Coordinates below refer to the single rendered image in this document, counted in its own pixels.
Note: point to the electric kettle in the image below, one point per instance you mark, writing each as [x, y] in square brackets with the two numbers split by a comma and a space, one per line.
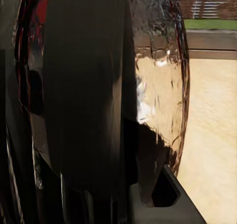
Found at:
[71, 71]

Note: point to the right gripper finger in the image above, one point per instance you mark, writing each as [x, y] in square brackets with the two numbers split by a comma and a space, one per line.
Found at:
[172, 203]

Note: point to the countertop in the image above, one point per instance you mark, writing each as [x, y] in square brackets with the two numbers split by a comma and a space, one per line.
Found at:
[208, 168]

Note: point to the fixed window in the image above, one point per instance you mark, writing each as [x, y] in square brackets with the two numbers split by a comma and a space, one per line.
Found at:
[211, 28]

